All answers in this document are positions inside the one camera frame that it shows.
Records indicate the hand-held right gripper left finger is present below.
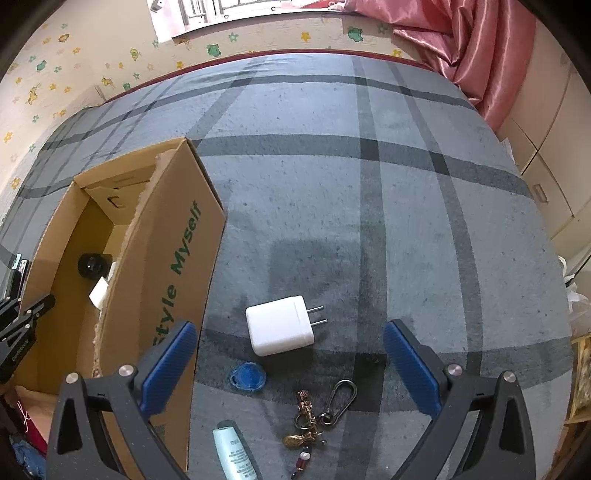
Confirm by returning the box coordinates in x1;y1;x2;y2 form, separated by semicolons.
46;320;198;480

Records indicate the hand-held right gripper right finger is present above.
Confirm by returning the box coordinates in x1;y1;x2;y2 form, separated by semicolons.
382;319;536;480

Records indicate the small white charger plug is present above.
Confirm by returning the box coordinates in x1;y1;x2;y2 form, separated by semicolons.
89;261;120;309

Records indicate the small round black-white jar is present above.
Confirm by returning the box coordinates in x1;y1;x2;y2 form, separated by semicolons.
78;252;114;280

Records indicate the blue key fob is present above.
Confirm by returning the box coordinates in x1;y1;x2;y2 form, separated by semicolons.
228;361;267;392

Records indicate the brown cardboard box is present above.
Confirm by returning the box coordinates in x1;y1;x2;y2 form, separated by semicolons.
13;137;227;474

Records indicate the teal cosmetic tube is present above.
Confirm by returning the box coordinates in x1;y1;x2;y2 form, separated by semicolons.
212;420;259;480

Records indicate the metal keychain with charms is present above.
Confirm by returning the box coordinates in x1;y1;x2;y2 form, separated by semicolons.
283;379;358;480

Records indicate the large white charger plug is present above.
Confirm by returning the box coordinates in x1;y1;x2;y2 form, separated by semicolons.
246;295;328;357

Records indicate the red fabric item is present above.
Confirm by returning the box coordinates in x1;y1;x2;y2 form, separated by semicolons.
0;383;49;457

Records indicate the grey plaid bed blanket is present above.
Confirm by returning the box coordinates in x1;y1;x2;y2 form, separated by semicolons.
0;48;575;480

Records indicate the wooden shelf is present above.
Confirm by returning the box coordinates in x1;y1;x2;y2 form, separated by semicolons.
570;332;591;425

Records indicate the white plastic bag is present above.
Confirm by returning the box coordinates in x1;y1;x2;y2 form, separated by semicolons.
560;256;591;337

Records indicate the beige wardrobe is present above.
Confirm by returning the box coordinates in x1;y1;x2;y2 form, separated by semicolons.
496;18;591;273

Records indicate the red bed edge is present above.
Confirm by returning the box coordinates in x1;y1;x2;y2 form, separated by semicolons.
104;48;430;100

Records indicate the pink satin curtain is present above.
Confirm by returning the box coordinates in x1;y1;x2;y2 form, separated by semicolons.
344;0;539;132

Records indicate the metal window grille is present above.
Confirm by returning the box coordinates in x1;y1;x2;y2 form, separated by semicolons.
178;0;259;26

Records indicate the window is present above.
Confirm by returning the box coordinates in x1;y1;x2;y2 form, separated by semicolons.
148;0;352;44

